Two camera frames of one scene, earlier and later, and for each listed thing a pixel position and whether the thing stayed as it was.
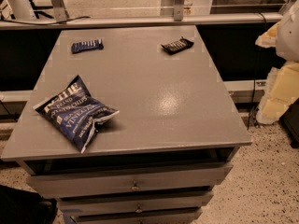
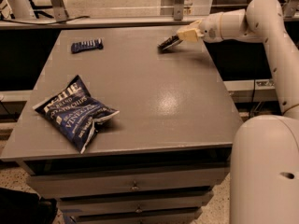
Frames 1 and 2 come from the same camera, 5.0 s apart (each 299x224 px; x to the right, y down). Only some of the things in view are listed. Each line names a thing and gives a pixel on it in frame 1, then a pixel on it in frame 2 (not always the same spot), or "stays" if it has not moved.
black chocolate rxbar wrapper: x=177 y=47 to x=168 y=43
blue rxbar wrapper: x=92 y=44 stays
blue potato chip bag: x=75 y=113 stays
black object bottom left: x=21 y=206 stays
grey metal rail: x=51 y=22 stays
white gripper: x=289 y=37 to x=209 y=29
